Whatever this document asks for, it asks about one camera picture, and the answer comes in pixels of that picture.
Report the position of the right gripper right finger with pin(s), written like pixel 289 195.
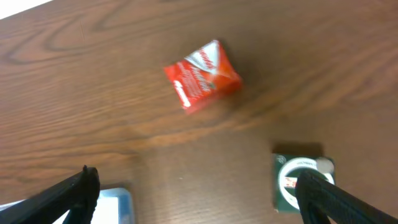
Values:
pixel 320 202

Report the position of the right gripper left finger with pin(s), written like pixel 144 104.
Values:
pixel 75 196

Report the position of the blue fever patch packet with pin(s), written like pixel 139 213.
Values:
pixel 113 206

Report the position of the green round tape box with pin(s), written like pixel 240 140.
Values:
pixel 287 169

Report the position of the red snack packet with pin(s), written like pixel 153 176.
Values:
pixel 203 76

